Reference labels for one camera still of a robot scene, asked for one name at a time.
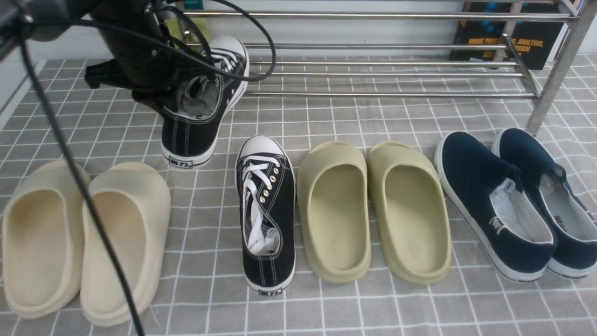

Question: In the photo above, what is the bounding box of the cream slipper far left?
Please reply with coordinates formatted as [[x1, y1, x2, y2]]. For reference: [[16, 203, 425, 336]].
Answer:
[[2, 160, 84, 319]]

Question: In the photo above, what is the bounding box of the cream slipper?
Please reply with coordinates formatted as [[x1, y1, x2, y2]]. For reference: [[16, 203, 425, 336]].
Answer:
[[80, 162, 171, 327], [2, 160, 84, 319]]

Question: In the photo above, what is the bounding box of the navy slip-on shoe left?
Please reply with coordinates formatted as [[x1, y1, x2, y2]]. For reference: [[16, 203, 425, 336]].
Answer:
[[434, 131, 557, 283]]

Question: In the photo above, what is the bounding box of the black cable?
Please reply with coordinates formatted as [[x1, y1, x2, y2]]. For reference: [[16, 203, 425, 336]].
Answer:
[[14, 0, 277, 336]]

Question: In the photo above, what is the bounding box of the olive green slipper left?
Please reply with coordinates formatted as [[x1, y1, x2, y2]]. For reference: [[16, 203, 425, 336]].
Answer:
[[297, 141, 371, 283]]

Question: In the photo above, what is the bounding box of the olive green slipper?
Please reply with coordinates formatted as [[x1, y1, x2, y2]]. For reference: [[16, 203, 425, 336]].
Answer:
[[297, 141, 371, 283], [367, 142, 452, 284]]

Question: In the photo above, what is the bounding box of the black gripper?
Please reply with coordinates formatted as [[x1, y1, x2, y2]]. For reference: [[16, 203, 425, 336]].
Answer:
[[84, 0, 210, 114]]

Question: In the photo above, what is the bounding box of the teal green book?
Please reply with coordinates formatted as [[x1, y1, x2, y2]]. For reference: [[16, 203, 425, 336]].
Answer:
[[156, 0, 212, 51]]

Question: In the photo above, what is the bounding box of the steel shoe rack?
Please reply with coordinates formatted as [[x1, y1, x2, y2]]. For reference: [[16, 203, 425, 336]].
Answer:
[[185, 0, 596, 135]]

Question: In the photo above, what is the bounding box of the black orange book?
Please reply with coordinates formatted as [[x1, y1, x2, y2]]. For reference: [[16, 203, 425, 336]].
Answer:
[[449, 2, 563, 70]]

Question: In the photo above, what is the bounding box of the navy slip-on shoe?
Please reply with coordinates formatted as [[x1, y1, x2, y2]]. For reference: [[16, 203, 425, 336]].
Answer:
[[434, 131, 557, 283], [491, 128, 597, 280]]

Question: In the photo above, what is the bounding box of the olive green slipper right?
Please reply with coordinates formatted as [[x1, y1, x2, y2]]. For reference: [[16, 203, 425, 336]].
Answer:
[[367, 142, 452, 284]]

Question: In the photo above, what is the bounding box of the black canvas sneaker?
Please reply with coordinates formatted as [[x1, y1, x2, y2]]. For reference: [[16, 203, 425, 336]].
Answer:
[[235, 135, 296, 296], [160, 35, 250, 170]]

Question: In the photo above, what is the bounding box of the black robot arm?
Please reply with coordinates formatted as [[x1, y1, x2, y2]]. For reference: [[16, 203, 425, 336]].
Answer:
[[1, 0, 215, 118]]

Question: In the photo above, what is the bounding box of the navy slip-on shoe right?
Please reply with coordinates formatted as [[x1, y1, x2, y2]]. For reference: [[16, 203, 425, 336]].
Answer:
[[491, 128, 597, 280]]

